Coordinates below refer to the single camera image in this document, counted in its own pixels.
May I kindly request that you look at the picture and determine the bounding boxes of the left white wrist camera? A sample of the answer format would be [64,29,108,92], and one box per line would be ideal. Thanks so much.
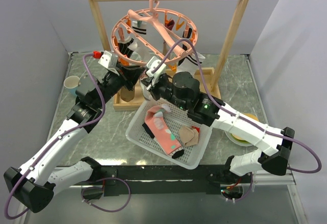
[98,51,119,76]

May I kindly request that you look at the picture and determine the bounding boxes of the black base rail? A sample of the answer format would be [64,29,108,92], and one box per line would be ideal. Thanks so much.
[99,165,251,194]

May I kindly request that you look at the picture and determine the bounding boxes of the yellow bowl on plate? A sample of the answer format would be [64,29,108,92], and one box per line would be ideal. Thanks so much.
[224,113,259,147]

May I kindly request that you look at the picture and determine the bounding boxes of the pile of socks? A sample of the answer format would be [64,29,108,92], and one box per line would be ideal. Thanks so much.
[143,104,199,159]

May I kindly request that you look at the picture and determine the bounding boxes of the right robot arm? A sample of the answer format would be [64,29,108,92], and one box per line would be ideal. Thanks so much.
[141,72,295,183]

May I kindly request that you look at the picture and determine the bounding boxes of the brown sock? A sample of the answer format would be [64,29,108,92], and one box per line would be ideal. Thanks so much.
[120,86,135,102]

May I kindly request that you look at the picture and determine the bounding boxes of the light blue mug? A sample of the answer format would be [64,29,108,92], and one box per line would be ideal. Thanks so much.
[63,76,80,97]

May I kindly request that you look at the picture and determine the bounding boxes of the aluminium frame rail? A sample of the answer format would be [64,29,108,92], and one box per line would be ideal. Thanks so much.
[24,164,297,189]

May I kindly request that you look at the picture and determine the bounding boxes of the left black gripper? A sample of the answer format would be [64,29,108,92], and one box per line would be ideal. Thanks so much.
[95,62,145,108]

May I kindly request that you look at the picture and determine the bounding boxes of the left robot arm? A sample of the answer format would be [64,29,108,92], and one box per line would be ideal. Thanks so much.
[4,64,144,213]

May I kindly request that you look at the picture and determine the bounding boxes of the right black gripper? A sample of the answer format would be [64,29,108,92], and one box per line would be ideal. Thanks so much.
[141,74,189,111]

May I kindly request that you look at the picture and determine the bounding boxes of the white plastic basket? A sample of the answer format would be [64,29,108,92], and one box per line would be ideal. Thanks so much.
[126,99,212,170]

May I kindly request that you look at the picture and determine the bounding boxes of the pink round clip hanger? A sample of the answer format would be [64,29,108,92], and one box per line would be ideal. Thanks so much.
[110,0,198,70]

